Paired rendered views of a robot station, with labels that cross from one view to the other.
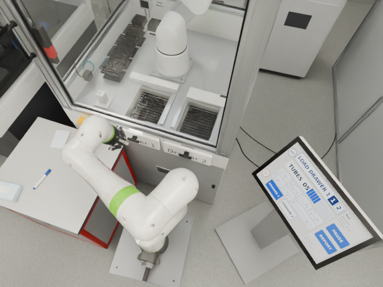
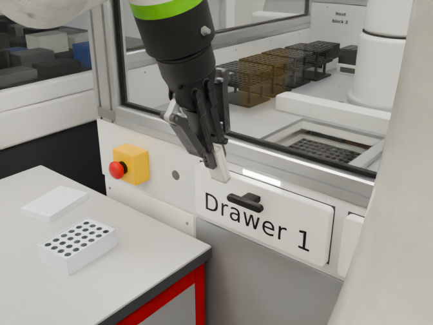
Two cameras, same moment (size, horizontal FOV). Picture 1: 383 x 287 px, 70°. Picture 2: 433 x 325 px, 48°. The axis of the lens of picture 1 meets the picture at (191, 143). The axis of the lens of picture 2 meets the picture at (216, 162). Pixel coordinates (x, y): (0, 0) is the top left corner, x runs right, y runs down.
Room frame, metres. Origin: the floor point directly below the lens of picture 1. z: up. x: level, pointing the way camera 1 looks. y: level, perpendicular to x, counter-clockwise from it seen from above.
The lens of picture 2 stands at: (0.06, 0.08, 1.31)
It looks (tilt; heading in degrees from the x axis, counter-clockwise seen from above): 24 degrees down; 24
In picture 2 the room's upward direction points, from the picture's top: straight up
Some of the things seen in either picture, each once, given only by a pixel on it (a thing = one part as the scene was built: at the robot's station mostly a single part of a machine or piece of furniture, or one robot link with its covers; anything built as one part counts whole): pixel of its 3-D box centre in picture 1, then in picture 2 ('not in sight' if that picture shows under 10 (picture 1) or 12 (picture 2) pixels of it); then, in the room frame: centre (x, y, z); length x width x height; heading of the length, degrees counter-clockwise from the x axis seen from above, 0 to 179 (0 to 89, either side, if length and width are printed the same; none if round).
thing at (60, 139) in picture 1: (60, 139); (55, 202); (0.81, 0.82, 0.77); 0.13 x 0.09 x 0.02; 177
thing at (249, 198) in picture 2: (134, 138); (249, 200); (0.77, 0.33, 0.91); 0.07 x 0.04 x 0.01; 74
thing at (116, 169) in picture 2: not in sight; (118, 169); (0.84, 0.65, 0.88); 0.04 x 0.03 x 0.04; 74
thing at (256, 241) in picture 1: (273, 226); not in sight; (0.40, -0.55, 0.51); 0.50 x 0.45 x 1.02; 120
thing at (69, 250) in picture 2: not in sight; (78, 244); (0.68, 0.65, 0.78); 0.12 x 0.08 x 0.04; 170
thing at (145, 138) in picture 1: (137, 137); (256, 210); (0.79, 0.32, 0.87); 0.29 x 0.02 x 0.11; 74
